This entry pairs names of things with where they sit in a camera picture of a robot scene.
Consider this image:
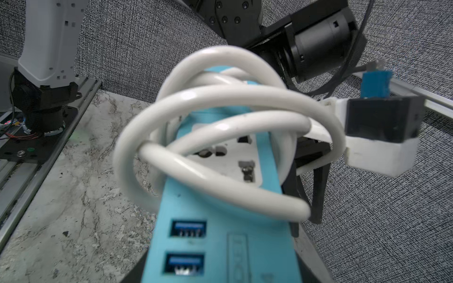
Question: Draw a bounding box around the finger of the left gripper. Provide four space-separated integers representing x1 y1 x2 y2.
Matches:
298 164 330 224
281 160 302 238

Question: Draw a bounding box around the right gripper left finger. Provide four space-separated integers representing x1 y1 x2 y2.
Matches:
121 251 148 283

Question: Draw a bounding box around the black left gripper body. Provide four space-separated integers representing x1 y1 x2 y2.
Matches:
294 137 331 168

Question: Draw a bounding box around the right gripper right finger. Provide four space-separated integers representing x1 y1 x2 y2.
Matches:
297 255 321 283

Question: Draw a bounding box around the teal power strip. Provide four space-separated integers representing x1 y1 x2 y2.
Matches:
140 65 304 283

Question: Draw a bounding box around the white power cord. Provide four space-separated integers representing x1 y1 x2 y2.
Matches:
112 45 347 224

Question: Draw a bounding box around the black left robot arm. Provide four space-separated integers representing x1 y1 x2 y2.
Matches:
11 1 367 212

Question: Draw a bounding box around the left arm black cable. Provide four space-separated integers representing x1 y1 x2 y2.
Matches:
282 0 376 98

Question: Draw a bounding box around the aluminium enclosure frame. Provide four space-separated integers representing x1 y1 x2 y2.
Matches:
353 70 453 120

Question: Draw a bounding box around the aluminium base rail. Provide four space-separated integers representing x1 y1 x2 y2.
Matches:
0 52 103 254

